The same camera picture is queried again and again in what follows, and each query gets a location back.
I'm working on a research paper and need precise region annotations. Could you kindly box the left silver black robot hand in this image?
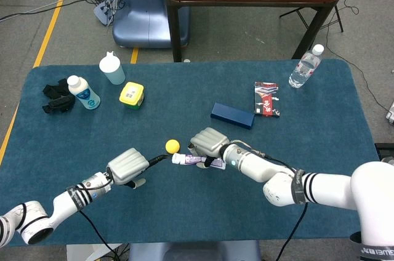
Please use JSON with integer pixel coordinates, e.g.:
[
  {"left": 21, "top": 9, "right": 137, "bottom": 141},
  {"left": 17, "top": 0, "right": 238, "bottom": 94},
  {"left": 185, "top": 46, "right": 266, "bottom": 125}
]
[{"left": 106, "top": 147, "right": 170, "bottom": 190}]

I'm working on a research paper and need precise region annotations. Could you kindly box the dark blue rectangular box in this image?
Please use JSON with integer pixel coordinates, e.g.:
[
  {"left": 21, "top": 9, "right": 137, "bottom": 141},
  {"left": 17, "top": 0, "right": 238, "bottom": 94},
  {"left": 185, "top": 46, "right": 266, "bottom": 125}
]
[{"left": 210, "top": 102, "right": 255, "bottom": 131}]

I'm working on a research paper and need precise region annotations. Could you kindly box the yellow green container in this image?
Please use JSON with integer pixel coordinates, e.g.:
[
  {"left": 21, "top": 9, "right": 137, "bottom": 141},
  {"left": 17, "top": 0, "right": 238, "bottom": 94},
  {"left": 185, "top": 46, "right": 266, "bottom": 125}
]
[{"left": 119, "top": 81, "right": 145, "bottom": 110}]

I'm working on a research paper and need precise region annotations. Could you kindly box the purple white tube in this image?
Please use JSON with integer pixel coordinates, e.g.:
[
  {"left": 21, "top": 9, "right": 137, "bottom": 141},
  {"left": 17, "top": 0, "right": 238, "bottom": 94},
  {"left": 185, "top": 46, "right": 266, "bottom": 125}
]
[{"left": 171, "top": 152, "right": 227, "bottom": 171}]

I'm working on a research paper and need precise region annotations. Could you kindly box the clear plastic water bottle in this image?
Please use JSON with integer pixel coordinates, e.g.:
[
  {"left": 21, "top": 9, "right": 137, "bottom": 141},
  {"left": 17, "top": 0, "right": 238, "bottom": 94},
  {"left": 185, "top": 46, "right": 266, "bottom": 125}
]
[{"left": 288, "top": 44, "right": 325, "bottom": 89}]

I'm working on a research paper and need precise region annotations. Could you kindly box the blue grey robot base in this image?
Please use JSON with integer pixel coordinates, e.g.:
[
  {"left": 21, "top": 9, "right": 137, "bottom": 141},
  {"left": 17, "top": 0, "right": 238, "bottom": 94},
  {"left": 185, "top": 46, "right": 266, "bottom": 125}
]
[{"left": 111, "top": 0, "right": 190, "bottom": 49}]

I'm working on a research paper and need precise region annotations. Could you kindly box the white floor cable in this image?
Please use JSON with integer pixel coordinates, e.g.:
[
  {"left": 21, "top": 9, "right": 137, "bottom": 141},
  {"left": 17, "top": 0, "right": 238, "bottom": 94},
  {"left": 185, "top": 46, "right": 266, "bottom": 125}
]
[{"left": 0, "top": 0, "right": 84, "bottom": 23}]

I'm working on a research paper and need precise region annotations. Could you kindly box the blue grey robot torso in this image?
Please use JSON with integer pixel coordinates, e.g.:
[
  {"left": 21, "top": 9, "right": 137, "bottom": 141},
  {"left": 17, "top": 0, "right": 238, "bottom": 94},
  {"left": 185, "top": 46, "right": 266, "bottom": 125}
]
[{"left": 128, "top": 240, "right": 262, "bottom": 261}]

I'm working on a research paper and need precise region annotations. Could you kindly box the yellow ball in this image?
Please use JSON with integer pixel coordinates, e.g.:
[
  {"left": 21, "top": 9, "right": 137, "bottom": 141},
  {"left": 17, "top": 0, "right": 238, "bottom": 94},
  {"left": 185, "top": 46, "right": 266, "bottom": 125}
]
[{"left": 165, "top": 139, "right": 181, "bottom": 154}]

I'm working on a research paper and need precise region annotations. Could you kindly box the white panel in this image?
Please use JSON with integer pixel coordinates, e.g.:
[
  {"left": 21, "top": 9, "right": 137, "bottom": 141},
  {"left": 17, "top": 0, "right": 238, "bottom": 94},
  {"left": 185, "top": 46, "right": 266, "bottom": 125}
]
[{"left": 66, "top": 243, "right": 124, "bottom": 261}]

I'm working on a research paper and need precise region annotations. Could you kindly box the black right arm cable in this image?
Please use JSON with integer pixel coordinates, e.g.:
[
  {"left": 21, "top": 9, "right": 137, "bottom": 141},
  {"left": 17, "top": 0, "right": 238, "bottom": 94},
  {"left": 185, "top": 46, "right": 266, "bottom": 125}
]
[{"left": 230, "top": 140, "right": 309, "bottom": 261}]

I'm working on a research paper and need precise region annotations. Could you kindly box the thin black floor cable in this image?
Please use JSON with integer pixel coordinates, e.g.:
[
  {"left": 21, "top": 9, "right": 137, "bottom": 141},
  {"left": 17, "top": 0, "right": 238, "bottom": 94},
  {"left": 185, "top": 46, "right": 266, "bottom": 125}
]
[{"left": 324, "top": 0, "right": 394, "bottom": 114}]

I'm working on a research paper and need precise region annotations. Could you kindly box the pale blue lidded cup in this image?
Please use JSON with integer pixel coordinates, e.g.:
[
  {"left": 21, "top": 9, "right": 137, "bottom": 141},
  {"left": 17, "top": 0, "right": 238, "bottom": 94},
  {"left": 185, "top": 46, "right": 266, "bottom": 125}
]
[{"left": 98, "top": 50, "right": 126, "bottom": 86}]

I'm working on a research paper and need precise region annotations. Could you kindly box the white bottle with blue label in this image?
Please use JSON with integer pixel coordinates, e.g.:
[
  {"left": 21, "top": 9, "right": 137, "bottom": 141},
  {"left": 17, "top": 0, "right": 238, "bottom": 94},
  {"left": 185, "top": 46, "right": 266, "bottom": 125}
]
[{"left": 66, "top": 75, "right": 102, "bottom": 110}]

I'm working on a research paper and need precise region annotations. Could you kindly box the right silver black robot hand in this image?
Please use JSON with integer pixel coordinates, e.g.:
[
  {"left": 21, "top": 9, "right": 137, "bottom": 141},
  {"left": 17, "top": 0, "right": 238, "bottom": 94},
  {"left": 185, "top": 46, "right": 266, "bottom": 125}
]
[{"left": 188, "top": 127, "right": 231, "bottom": 169}]

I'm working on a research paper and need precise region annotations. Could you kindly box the grey power strip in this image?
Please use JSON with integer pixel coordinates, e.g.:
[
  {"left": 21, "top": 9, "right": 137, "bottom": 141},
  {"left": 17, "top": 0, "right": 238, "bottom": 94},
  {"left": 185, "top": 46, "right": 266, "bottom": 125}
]
[{"left": 93, "top": 0, "right": 119, "bottom": 26}]

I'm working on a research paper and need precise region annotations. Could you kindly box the black folding stand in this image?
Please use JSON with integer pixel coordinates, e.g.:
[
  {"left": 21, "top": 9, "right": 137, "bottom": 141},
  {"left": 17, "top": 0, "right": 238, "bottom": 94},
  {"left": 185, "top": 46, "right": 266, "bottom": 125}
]
[{"left": 279, "top": 4, "right": 345, "bottom": 33}]

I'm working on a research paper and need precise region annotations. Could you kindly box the black strap bundle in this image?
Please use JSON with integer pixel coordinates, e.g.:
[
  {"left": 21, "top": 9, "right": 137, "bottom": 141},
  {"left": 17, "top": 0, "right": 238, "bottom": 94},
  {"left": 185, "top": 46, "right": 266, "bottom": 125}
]
[{"left": 42, "top": 78, "right": 76, "bottom": 114}]

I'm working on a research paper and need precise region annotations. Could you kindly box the red black booklet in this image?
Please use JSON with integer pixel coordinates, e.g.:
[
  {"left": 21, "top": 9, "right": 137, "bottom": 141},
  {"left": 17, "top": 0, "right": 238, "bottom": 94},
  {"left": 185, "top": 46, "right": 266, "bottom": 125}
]
[{"left": 254, "top": 81, "right": 281, "bottom": 118}]

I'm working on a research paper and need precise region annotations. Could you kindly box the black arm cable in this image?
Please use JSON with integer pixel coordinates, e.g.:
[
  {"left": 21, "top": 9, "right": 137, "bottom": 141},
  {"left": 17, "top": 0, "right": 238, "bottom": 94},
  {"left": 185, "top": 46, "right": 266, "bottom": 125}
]
[
  {"left": 78, "top": 209, "right": 120, "bottom": 261},
  {"left": 230, "top": 140, "right": 309, "bottom": 261}
]

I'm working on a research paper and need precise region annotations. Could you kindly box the black box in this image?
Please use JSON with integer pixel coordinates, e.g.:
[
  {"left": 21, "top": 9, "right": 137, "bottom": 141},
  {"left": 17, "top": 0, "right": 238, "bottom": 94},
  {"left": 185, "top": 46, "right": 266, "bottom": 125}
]
[{"left": 374, "top": 142, "right": 394, "bottom": 161}]

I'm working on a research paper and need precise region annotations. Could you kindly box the blue felt table cloth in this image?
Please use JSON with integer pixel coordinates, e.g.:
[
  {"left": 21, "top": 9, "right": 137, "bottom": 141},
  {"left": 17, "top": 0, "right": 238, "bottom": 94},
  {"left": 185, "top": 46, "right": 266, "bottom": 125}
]
[{"left": 0, "top": 58, "right": 380, "bottom": 247}]

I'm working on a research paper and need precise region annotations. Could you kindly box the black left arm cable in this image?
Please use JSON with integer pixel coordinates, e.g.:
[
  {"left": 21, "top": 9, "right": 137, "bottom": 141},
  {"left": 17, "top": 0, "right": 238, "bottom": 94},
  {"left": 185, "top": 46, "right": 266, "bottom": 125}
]
[{"left": 78, "top": 209, "right": 120, "bottom": 261}]

